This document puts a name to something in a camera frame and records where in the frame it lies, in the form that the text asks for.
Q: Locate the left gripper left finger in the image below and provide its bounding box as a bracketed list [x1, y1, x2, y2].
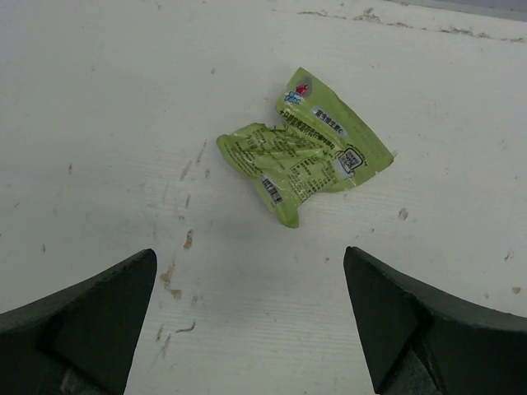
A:
[1, 249, 157, 394]

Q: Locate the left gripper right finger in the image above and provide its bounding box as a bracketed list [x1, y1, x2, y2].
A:
[343, 247, 526, 394]

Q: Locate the green snack packet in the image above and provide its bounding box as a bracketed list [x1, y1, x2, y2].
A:
[217, 67, 394, 228]

